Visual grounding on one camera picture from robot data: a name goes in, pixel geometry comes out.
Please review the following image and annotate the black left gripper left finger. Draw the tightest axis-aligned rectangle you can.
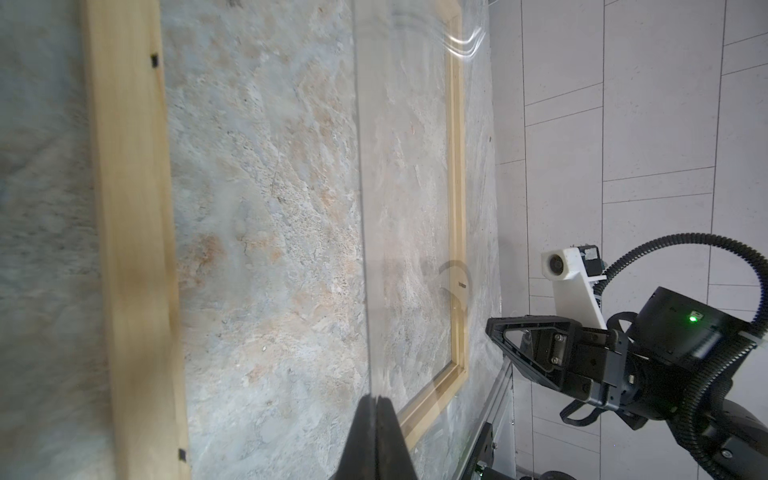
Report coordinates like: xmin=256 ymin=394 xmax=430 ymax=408
xmin=333 ymin=395 xmax=376 ymax=480

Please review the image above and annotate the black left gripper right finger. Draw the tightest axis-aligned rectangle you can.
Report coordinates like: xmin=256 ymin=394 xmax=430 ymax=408
xmin=376 ymin=397 xmax=418 ymax=480

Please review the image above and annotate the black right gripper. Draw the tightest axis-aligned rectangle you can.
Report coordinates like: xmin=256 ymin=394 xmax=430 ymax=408
xmin=485 ymin=287 xmax=748 ymax=420

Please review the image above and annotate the clear acrylic sheet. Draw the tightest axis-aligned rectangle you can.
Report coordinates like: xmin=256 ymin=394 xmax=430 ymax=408
xmin=353 ymin=1 xmax=488 ymax=479

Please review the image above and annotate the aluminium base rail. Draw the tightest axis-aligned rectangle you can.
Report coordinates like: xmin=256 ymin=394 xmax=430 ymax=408
xmin=453 ymin=360 xmax=517 ymax=479

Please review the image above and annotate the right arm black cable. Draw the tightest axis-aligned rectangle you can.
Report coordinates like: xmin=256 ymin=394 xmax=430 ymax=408
xmin=557 ymin=232 xmax=768 ymax=480

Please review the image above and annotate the light wooden picture frame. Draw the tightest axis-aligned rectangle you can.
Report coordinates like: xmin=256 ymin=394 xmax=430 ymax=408
xmin=80 ymin=0 xmax=469 ymax=480

